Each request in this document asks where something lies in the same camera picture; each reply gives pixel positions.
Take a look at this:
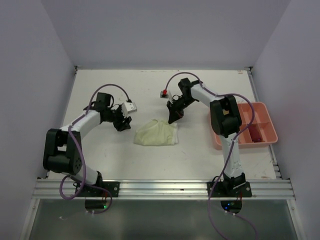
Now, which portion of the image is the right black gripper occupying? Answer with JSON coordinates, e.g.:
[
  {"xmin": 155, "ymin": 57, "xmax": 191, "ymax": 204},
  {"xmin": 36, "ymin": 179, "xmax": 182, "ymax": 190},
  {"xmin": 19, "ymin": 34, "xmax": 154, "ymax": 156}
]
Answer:
[{"xmin": 166, "ymin": 95, "xmax": 196, "ymax": 124}]

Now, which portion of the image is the pale green underwear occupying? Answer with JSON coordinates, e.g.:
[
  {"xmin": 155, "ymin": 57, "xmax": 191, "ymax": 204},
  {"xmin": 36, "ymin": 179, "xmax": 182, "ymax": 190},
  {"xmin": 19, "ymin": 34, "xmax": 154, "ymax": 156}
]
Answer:
[{"xmin": 133, "ymin": 119, "xmax": 179, "ymax": 147}]

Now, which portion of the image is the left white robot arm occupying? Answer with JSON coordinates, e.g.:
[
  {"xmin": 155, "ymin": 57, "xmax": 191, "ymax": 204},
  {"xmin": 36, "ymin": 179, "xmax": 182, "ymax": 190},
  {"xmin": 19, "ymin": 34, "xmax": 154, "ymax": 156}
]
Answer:
[{"xmin": 43, "ymin": 92, "xmax": 136, "ymax": 197}]

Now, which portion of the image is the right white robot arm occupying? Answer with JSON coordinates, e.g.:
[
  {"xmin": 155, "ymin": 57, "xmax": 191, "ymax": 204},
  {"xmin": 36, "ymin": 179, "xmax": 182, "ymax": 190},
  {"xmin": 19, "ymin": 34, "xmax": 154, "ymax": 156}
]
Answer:
[{"xmin": 166, "ymin": 78, "xmax": 246, "ymax": 197}]

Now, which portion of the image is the dark red rolled underwear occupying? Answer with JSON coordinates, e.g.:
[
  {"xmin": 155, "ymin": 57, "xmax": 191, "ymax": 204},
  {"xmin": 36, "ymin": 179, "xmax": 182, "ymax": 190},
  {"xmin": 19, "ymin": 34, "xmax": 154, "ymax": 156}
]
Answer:
[{"xmin": 249, "ymin": 125, "xmax": 262, "ymax": 143}]

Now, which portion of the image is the pink divided tray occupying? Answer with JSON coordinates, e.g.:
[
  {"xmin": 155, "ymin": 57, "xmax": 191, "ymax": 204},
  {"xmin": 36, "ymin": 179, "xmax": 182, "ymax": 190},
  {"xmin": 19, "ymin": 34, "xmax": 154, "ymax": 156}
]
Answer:
[{"xmin": 210, "ymin": 102, "xmax": 278, "ymax": 151}]

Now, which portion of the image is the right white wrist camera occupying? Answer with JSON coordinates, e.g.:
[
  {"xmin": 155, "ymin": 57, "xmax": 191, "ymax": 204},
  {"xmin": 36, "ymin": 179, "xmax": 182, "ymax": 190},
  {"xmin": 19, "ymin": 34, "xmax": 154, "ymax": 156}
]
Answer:
[{"xmin": 160, "ymin": 89, "xmax": 173, "ymax": 102}]

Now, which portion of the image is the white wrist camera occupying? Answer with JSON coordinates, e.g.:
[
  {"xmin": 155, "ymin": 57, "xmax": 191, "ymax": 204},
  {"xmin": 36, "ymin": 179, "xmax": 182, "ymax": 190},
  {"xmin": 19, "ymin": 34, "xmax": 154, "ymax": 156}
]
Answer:
[
  {"xmin": 160, "ymin": 89, "xmax": 173, "ymax": 102},
  {"xmin": 121, "ymin": 102, "xmax": 138, "ymax": 118}
]

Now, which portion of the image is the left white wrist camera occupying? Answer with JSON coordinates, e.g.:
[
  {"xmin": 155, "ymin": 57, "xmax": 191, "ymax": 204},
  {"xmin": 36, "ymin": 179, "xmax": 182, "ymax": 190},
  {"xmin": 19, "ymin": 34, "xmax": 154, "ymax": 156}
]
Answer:
[{"xmin": 121, "ymin": 102, "xmax": 138, "ymax": 118}]

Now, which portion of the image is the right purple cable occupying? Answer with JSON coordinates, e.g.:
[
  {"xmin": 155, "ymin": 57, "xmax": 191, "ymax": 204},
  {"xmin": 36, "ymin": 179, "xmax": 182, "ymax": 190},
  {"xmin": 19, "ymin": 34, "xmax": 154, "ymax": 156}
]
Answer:
[{"xmin": 164, "ymin": 71, "xmax": 258, "ymax": 240}]

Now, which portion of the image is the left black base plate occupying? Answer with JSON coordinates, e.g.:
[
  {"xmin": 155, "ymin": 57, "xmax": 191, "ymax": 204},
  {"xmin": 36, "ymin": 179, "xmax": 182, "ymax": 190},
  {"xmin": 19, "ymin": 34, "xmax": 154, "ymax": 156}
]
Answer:
[{"xmin": 78, "ymin": 181, "xmax": 120, "ymax": 198}]

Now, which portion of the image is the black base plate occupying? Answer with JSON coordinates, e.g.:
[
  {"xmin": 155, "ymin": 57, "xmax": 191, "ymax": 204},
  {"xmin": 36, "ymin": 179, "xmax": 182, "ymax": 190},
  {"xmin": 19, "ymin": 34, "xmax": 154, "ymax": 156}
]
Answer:
[
  {"xmin": 78, "ymin": 181, "xmax": 120, "ymax": 198},
  {"xmin": 206, "ymin": 174, "xmax": 253, "ymax": 198}
]

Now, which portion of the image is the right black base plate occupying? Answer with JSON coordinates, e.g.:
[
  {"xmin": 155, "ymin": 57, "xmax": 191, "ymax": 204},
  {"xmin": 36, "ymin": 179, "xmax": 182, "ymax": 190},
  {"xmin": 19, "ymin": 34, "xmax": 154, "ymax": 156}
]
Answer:
[{"xmin": 206, "ymin": 174, "xmax": 253, "ymax": 198}]

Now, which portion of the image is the aluminium mounting rail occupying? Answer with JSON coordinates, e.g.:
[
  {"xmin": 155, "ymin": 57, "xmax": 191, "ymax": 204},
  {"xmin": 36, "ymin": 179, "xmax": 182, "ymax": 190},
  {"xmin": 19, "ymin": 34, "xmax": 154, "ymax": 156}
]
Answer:
[{"xmin": 31, "ymin": 177, "xmax": 295, "ymax": 200}]

